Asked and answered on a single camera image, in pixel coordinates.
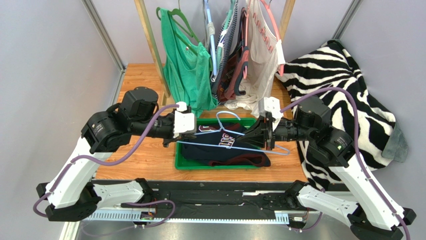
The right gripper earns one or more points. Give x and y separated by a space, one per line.
268 132

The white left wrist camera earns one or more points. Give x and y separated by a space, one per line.
185 121

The navy tank top maroon trim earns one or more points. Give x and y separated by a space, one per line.
215 156

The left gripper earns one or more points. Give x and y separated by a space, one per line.
182 136

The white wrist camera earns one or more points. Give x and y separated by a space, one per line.
185 121
271 105

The zebra print blanket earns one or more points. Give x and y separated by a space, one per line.
354 109

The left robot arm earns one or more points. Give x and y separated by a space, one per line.
108 139

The blue white striped tank top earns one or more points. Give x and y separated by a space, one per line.
224 45

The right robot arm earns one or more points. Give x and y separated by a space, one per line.
372 215

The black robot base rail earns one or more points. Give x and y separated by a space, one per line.
211 202

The green tank top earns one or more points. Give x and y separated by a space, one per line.
187 67

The wooden clothes rack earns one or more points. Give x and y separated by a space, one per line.
165 95

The light blue plastic hanger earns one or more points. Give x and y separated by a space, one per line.
213 54

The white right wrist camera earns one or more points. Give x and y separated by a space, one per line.
271 105

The maroon tank top dark trim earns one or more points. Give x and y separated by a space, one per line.
236 68

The pink plastic hanger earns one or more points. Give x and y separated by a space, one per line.
266 55

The green plastic tray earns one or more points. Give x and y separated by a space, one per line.
185 164

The grey tank top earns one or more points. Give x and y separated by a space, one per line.
210 34

